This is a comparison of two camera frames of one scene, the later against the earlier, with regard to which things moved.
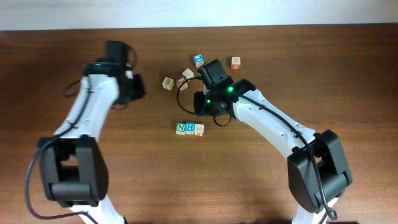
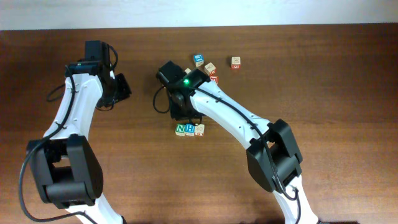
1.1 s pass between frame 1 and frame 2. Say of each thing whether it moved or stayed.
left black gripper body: moved
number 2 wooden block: stayed
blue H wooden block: stayed
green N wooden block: stayed
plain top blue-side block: stayed
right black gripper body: moved
